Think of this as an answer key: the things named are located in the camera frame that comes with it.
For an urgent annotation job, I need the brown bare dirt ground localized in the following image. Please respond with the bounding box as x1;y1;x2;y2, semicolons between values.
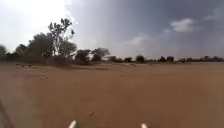
0;61;224;128

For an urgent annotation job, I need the row of trees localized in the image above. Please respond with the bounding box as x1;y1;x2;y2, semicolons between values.
0;17;224;66

